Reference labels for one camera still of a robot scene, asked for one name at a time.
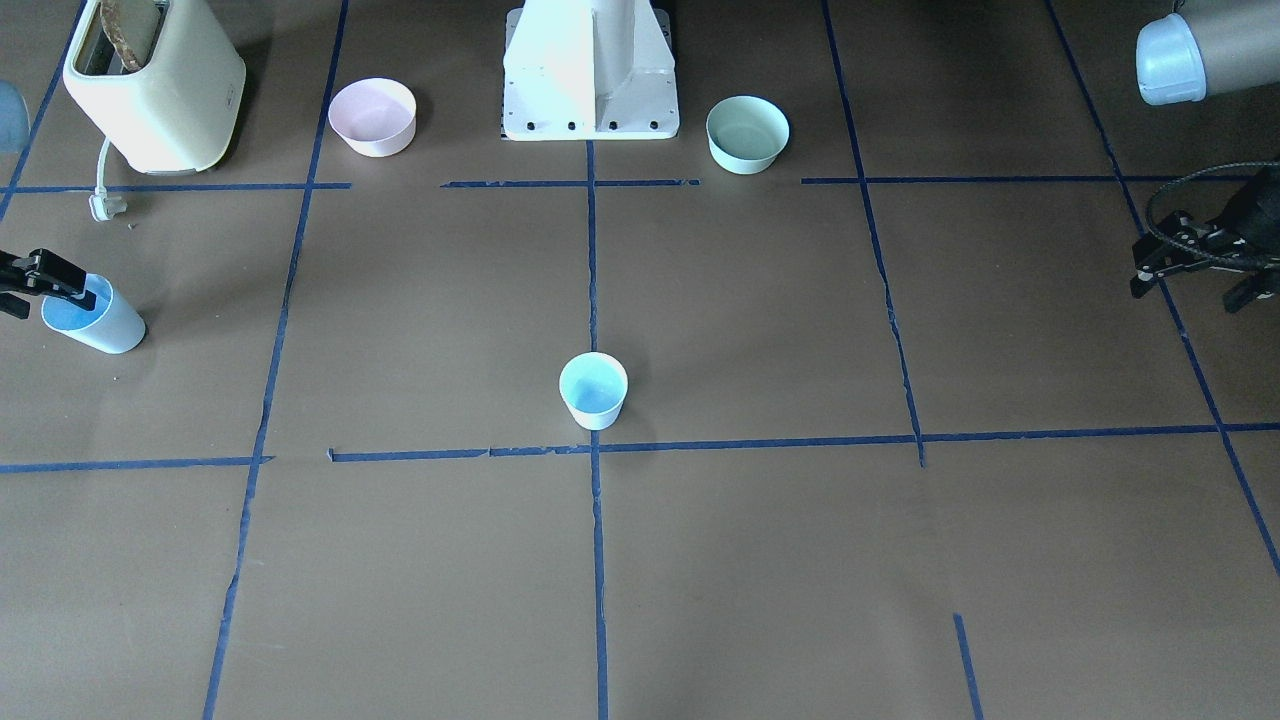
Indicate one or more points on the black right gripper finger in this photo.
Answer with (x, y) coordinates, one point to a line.
(47, 274)

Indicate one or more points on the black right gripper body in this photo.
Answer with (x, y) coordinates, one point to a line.
(40, 271)

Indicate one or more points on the white pedestal column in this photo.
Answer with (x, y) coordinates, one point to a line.
(589, 71)

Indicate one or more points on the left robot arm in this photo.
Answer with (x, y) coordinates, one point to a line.
(1203, 49)

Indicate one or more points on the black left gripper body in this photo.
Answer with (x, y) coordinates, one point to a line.
(1263, 218)

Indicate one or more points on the cream toaster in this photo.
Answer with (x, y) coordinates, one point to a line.
(177, 114)

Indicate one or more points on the green bowl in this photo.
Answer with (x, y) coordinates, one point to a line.
(746, 133)

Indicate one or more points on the light blue cup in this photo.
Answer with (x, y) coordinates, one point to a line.
(593, 387)
(112, 326)

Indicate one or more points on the toast slice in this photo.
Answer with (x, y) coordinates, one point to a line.
(132, 28)

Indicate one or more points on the pink bowl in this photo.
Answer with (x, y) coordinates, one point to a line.
(376, 116)

